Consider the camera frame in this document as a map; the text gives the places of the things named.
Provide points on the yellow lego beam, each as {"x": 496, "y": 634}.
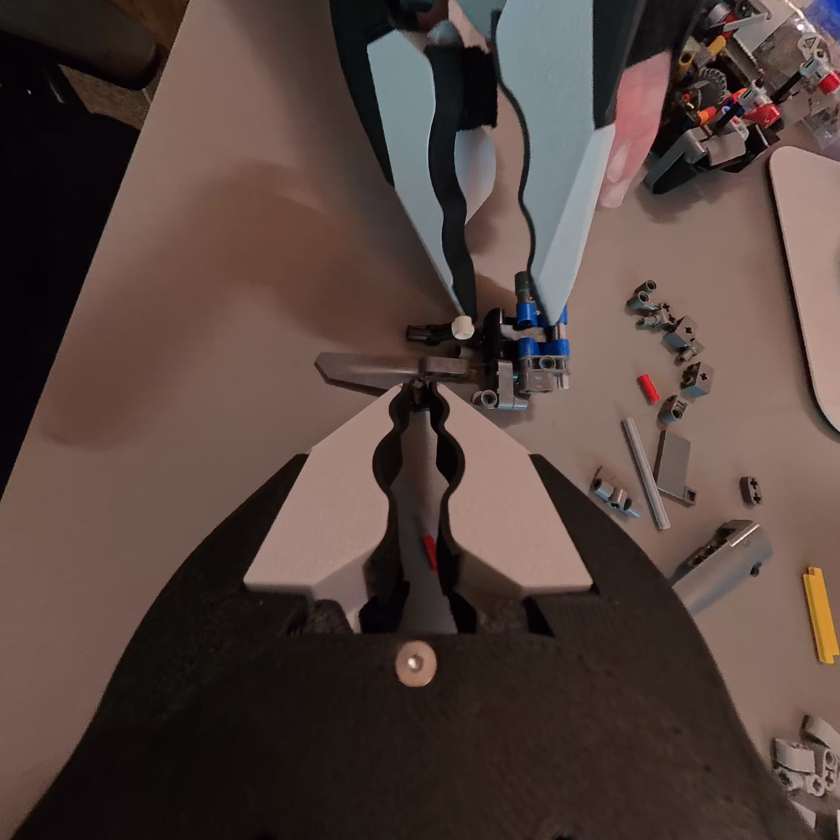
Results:
{"x": 821, "y": 613}

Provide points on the blue and grey lego assembly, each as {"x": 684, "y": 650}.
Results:
{"x": 541, "y": 367}

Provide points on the blue grey lego connector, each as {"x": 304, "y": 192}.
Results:
{"x": 613, "y": 495}

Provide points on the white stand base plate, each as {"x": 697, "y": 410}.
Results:
{"x": 810, "y": 262}

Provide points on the light grey lego axle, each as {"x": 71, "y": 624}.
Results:
{"x": 646, "y": 474}

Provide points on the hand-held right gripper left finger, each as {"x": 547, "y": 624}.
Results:
{"x": 315, "y": 525}

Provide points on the pile of light grey connectors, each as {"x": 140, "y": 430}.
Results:
{"x": 804, "y": 761}

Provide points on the grey curved lego panel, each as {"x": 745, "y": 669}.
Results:
{"x": 722, "y": 568}

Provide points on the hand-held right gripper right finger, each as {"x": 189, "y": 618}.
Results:
{"x": 512, "y": 525}

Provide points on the dark chair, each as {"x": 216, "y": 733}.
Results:
{"x": 72, "y": 39}

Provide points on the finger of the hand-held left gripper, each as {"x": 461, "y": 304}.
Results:
{"x": 558, "y": 131}
{"x": 407, "y": 131}

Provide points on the grey lego piece red pin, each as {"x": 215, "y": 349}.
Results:
{"x": 430, "y": 550}

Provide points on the dark grey lego blade panel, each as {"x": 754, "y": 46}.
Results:
{"x": 367, "y": 369}

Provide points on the dark grey flat lego panel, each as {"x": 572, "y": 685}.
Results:
{"x": 674, "y": 463}

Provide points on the black lego chassis assembly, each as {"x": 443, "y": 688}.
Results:
{"x": 709, "y": 144}

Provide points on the small black lego connector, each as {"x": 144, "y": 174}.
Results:
{"x": 751, "y": 490}

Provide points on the person's left hand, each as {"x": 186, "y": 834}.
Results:
{"x": 633, "y": 151}

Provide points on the clear bag of lego parts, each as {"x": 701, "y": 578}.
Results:
{"x": 787, "y": 39}

